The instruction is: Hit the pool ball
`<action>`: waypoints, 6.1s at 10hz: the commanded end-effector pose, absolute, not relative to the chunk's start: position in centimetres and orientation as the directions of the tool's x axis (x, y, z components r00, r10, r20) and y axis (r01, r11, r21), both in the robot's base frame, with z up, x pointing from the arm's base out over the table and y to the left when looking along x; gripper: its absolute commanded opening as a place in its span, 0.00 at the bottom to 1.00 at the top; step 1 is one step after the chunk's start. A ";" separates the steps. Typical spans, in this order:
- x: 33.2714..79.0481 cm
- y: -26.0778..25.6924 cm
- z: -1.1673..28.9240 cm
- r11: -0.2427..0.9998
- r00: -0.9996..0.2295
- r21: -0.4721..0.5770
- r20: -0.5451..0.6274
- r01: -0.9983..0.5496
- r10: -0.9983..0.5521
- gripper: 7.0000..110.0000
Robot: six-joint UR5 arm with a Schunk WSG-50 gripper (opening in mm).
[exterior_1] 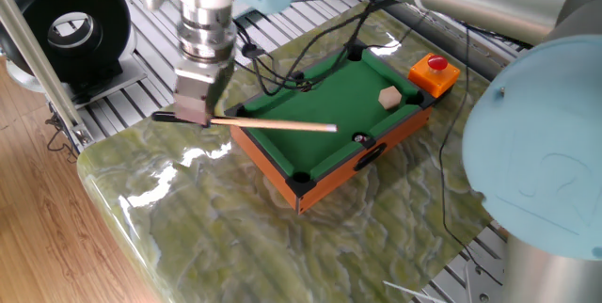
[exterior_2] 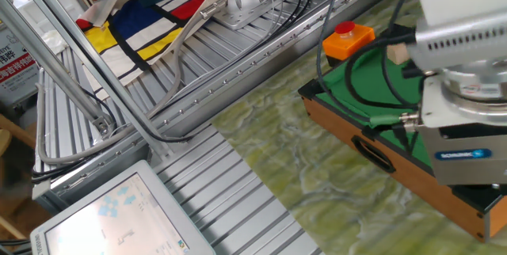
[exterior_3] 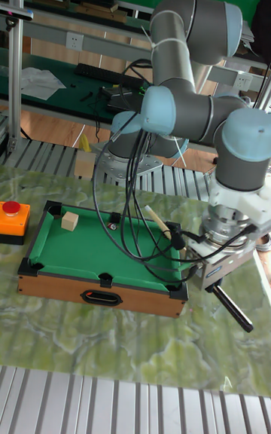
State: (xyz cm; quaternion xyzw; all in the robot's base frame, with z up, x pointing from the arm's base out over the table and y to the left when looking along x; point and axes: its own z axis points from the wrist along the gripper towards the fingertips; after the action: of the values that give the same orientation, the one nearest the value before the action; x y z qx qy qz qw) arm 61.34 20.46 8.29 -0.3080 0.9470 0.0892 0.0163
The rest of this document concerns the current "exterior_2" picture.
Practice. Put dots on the silver Schunk gripper body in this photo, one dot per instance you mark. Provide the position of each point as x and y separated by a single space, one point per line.
467 156

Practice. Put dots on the mini green felt pool table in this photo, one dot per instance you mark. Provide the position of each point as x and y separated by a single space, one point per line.
368 81

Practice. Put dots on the beige wooden cube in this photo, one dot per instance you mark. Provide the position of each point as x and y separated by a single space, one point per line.
397 54

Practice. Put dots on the orange box red push button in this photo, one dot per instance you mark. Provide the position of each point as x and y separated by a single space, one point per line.
348 43

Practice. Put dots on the silver robot mounting plate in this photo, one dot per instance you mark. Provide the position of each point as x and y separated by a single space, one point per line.
253 17

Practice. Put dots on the colour block cloth bag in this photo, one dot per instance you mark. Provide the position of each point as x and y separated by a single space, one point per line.
134 37

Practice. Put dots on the white teach pendant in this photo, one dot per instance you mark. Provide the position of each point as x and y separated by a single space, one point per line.
119 215

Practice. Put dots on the person in dark clothes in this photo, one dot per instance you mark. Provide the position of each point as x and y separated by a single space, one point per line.
14 156

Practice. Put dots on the white sign red text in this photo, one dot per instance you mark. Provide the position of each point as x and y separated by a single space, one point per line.
16 69

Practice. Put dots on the grey aluminium rail beam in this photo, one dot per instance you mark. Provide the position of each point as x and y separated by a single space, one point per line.
214 96

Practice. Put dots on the aluminium frame brace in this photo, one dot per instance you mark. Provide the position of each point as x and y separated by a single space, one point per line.
51 65

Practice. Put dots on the aluminium frame post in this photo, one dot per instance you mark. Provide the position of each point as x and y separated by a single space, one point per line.
59 23

